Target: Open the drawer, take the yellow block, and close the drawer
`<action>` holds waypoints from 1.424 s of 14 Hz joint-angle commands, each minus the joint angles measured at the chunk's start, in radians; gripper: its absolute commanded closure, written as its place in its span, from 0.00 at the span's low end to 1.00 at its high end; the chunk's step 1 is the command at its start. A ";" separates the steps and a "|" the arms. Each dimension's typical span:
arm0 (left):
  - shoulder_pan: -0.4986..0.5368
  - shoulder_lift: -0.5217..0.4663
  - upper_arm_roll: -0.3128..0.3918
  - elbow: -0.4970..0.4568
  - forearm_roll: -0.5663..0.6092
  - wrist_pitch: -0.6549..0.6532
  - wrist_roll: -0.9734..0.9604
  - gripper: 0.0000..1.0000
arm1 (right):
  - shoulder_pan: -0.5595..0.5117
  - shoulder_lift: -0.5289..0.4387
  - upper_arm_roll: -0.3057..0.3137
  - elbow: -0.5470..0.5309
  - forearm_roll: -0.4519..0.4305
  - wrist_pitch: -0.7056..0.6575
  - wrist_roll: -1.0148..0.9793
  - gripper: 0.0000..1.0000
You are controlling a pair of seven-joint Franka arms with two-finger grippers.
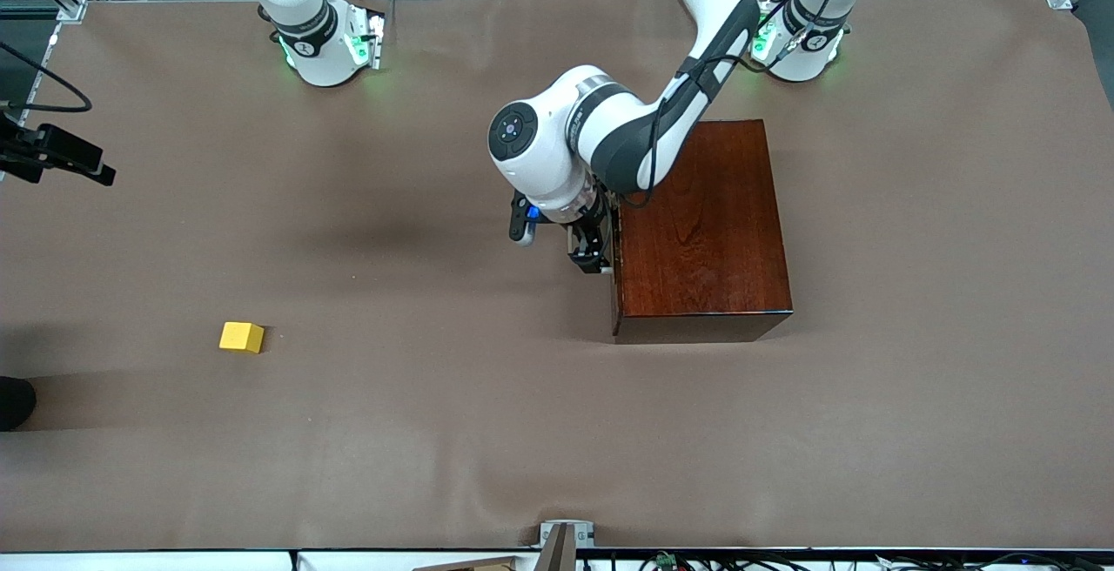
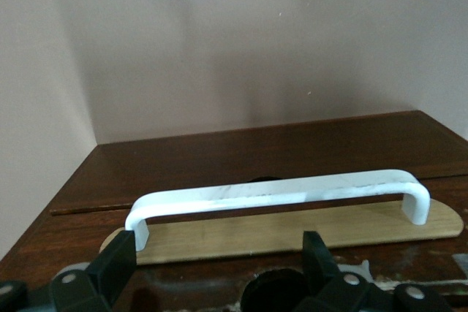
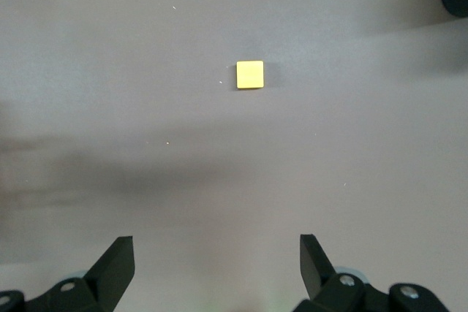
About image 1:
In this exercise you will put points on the brown table cloth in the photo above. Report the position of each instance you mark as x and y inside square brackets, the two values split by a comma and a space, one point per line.
[435, 379]

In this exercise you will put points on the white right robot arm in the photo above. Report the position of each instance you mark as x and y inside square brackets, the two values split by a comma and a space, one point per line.
[313, 49]

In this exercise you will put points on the aluminium bracket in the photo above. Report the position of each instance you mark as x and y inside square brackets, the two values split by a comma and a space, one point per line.
[585, 533]

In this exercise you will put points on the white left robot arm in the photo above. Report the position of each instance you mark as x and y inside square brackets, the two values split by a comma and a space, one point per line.
[609, 127]

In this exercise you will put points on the brown wooden board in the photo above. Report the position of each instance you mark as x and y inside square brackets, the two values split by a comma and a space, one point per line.
[474, 565]

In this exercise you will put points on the yellow block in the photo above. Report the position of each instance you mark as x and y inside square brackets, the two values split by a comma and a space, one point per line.
[240, 337]

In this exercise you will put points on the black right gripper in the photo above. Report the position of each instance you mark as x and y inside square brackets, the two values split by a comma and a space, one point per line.
[36, 151]

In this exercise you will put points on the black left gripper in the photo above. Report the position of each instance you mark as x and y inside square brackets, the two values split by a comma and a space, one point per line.
[589, 235]

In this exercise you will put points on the black rounded object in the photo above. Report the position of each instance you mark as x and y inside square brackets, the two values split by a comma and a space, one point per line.
[13, 404]

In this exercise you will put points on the dark brown wooden cabinet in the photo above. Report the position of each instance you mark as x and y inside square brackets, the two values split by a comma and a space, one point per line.
[705, 231]

